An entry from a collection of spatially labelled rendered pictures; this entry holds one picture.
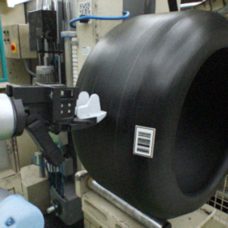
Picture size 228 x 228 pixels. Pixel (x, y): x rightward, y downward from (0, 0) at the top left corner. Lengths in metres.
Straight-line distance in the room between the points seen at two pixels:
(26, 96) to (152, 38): 0.29
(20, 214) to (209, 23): 0.54
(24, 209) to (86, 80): 0.40
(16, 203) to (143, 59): 0.36
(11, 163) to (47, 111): 0.68
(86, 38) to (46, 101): 0.52
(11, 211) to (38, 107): 0.21
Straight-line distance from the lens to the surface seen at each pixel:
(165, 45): 0.54
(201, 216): 1.00
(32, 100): 0.42
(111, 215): 0.86
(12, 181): 1.09
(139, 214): 0.79
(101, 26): 0.89
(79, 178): 0.92
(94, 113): 0.50
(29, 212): 0.30
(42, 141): 0.45
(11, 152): 1.07
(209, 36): 0.62
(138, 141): 0.50
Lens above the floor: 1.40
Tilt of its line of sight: 16 degrees down
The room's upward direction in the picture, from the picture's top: straight up
